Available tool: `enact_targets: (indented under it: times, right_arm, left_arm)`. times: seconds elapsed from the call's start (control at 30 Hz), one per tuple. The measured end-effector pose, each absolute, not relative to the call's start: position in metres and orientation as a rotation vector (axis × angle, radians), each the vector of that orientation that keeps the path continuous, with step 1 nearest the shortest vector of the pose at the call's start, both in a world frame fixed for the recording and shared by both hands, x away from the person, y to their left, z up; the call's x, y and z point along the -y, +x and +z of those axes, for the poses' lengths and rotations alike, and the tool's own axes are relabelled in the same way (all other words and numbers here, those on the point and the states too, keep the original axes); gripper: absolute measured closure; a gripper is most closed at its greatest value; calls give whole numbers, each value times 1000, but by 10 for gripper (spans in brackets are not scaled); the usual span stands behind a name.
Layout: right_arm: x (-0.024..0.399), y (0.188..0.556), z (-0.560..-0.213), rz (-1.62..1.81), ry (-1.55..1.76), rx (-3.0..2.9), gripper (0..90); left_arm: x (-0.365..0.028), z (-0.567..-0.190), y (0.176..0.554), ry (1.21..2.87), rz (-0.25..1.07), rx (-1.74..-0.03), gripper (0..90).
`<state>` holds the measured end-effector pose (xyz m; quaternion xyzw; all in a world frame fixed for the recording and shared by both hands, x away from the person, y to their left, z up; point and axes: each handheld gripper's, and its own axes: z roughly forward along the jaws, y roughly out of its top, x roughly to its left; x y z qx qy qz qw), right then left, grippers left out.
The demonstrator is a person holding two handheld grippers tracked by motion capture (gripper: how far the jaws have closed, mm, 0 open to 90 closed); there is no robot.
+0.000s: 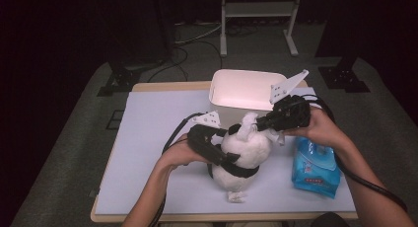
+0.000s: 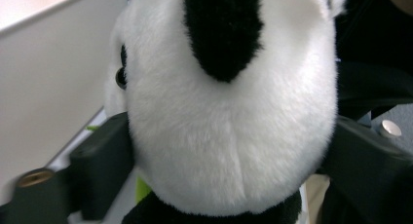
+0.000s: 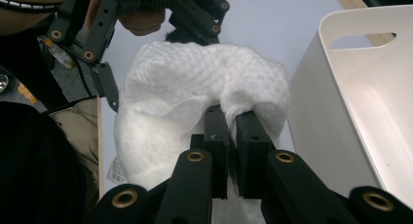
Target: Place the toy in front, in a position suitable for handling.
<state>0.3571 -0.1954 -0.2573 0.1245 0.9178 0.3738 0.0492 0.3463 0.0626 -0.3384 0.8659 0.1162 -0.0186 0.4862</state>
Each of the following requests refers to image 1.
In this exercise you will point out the panda plush toy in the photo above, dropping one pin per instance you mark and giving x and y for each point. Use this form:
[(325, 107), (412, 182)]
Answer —
[(243, 154)]

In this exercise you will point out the white plastic storage bin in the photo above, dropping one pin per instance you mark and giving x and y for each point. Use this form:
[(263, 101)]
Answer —
[(243, 89)]

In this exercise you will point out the white metal stand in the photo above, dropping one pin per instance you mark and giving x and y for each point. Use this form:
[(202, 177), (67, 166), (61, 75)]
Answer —
[(259, 9)]

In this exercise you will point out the wooden table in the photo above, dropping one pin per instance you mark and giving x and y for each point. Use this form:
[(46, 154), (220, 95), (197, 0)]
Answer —
[(171, 86)]

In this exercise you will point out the blue wet wipes pack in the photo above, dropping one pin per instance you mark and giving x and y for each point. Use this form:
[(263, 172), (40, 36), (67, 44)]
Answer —
[(315, 174)]

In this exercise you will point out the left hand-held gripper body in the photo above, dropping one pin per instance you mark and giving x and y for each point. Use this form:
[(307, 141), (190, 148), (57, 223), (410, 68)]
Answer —
[(200, 141)]

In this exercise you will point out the white wet wipe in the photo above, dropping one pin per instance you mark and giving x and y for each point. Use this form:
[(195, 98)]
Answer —
[(248, 125)]

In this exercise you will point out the person's black garment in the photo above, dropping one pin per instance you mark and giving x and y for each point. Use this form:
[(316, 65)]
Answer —
[(328, 221)]

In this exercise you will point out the black floor hatch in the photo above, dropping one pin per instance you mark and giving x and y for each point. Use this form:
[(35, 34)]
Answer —
[(115, 120)]

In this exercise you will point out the person's right hand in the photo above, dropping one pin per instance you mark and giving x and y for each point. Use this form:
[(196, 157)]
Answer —
[(320, 128)]

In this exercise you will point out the black stand base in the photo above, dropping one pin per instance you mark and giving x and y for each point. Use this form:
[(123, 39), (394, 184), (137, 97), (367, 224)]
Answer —
[(343, 79), (120, 80)]

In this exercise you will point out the person's left hand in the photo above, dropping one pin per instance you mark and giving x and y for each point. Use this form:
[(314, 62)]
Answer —
[(180, 153)]

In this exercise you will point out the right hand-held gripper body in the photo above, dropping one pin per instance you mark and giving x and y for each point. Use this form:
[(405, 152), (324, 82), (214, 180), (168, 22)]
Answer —
[(291, 113)]

